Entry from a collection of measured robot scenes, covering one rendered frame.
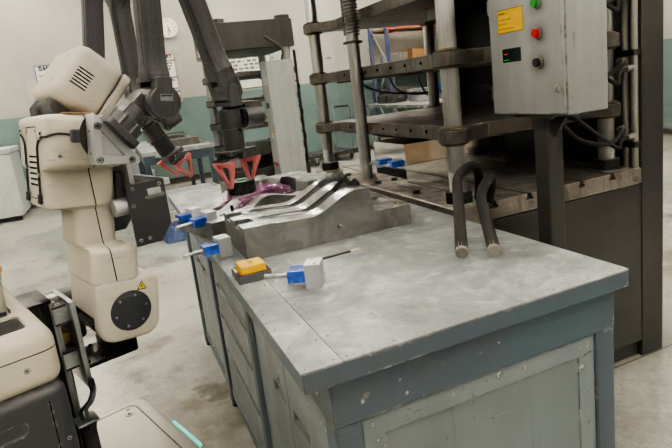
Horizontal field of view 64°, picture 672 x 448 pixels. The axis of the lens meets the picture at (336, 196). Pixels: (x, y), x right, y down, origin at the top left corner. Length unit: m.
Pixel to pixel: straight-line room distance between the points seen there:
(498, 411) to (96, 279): 0.97
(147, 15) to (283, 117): 4.68
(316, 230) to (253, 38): 4.88
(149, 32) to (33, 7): 7.56
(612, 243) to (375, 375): 1.51
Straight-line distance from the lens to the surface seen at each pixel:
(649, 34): 2.35
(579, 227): 2.16
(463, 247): 1.29
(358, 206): 1.53
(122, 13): 1.81
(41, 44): 8.82
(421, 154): 2.24
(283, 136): 5.97
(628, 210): 2.34
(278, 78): 5.96
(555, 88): 1.62
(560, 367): 1.22
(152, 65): 1.34
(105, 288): 1.47
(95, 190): 1.46
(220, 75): 1.43
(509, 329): 1.09
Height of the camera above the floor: 1.23
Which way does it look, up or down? 12 degrees down
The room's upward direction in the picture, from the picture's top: 7 degrees counter-clockwise
